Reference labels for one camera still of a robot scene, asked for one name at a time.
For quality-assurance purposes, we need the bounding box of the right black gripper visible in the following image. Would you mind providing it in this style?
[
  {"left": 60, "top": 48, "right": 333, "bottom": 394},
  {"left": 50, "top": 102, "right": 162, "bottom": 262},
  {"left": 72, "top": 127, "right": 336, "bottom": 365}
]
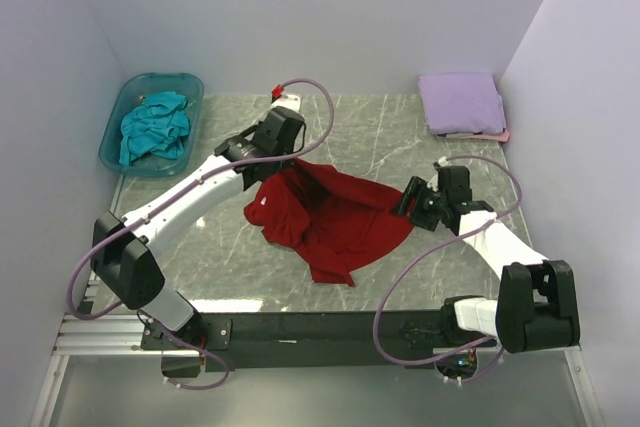
[{"left": 388, "top": 176, "right": 448, "bottom": 232}]

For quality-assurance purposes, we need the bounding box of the red t-shirt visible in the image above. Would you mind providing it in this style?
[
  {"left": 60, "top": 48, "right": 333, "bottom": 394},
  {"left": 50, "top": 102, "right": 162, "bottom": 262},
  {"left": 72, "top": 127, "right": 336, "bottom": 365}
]
[{"left": 244, "top": 159, "right": 413, "bottom": 287}]

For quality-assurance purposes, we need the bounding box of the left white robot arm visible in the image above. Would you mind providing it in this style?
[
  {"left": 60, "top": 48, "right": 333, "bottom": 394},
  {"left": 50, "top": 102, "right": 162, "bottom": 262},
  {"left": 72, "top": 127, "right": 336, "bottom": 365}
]
[{"left": 90, "top": 106, "right": 306, "bottom": 349}]

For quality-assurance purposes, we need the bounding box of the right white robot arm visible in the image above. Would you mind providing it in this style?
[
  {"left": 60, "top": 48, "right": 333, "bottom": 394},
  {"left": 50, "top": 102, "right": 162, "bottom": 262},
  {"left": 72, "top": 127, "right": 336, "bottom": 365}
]
[{"left": 392, "top": 163, "right": 581, "bottom": 353}]

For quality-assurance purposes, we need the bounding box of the folded lilac t-shirt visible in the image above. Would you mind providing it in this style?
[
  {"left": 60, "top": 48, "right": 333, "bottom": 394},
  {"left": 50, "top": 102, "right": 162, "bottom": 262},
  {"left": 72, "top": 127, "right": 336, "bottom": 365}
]
[{"left": 418, "top": 73, "right": 507, "bottom": 135}]

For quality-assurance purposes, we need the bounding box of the folded pink t-shirt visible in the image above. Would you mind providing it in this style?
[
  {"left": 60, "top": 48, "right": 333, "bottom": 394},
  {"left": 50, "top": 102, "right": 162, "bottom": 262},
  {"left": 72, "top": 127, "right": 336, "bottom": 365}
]
[{"left": 438, "top": 129, "right": 510, "bottom": 143}]

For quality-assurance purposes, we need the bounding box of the teal crumpled t-shirt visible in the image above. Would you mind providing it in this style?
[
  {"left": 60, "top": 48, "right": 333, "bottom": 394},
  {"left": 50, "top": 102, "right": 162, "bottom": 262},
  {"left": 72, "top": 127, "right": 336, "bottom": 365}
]
[{"left": 119, "top": 91, "right": 191, "bottom": 166}]

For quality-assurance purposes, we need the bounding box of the teal plastic basket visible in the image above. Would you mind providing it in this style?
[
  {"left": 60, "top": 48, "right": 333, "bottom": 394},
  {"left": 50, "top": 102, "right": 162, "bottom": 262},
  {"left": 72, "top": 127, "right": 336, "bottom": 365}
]
[{"left": 99, "top": 73, "right": 204, "bottom": 178}]

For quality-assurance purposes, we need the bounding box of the black base beam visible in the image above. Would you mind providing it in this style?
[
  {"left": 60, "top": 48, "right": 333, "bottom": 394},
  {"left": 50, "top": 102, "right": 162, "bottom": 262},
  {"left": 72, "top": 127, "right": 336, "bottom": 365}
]
[{"left": 141, "top": 310, "right": 499, "bottom": 373}]

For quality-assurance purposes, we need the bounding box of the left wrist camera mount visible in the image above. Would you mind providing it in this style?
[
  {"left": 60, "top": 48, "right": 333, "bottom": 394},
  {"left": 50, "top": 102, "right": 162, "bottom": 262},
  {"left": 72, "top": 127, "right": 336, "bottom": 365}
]
[{"left": 271, "top": 85, "right": 302, "bottom": 113}]

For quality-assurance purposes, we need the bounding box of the aluminium frame rail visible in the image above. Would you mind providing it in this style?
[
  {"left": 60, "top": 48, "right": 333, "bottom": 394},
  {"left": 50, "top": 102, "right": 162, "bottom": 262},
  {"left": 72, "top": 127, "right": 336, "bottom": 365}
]
[{"left": 52, "top": 314, "right": 144, "bottom": 356}]

